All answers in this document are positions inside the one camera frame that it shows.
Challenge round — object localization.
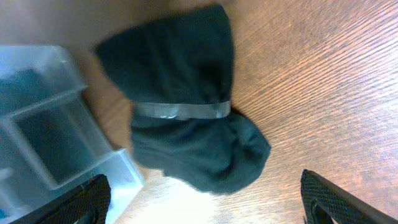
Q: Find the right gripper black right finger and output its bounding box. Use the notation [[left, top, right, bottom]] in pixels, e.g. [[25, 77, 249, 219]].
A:
[[300, 169, 397, 224]]

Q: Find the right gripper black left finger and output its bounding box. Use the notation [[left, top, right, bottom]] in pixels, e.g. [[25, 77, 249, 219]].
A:
[[12, 174, 111, 224]]

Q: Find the black taped garment roll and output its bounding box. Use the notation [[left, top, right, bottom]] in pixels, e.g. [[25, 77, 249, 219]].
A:
[[95, 4, 271, 194], [1, 69, 98, 189]]

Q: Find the clear plastic storage container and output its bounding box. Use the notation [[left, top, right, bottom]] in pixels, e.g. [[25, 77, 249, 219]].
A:
[[1, 45, 143, 223]]

